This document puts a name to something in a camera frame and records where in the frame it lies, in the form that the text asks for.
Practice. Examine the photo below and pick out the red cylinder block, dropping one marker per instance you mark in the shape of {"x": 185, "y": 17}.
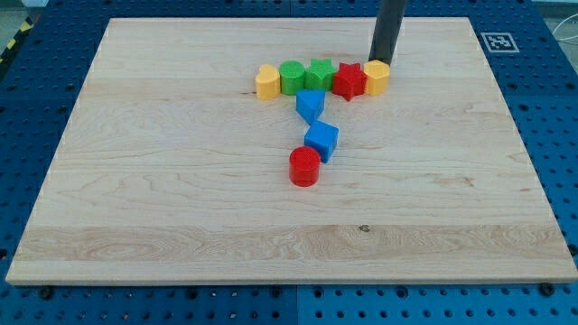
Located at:
{"x": 304, "y": 168}

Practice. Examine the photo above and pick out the blue cube block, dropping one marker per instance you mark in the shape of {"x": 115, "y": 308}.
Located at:
{"x": 323, "y": 138}

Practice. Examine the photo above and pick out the blue triangle block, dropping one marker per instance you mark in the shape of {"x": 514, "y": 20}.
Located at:
{"x": 310, "y": 104}

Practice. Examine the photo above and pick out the yellow heart-shaped block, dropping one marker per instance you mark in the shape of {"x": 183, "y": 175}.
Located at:
{"x": 268, "y": 82}

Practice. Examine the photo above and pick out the green cylinder block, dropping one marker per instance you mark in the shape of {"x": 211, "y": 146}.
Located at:
{"x": 292, "y": 77}

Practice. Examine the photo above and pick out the green star block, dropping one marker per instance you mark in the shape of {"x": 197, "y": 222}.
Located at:
{"x": 320, "y": 74}

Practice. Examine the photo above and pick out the red star block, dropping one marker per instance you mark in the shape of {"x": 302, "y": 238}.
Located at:
{"x": 349, "y": 81}

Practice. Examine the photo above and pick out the light wooden board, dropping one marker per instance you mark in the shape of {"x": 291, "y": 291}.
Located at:
{"x": 170, "y": 171}

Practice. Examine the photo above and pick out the yellow hexagon block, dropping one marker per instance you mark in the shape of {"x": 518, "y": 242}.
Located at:
{"x": 377, "y": 73}

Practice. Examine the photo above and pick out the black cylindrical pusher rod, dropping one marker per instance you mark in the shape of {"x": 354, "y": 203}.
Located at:
{"x": 387, "y": 27}

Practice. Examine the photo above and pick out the white fiducial marker tag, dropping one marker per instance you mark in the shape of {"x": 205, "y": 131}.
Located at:
{"x": 499, "y": 42}

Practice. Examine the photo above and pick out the yellow black hazard tape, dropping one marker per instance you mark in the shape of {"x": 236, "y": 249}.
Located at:
{"x": 13, "y": 46}

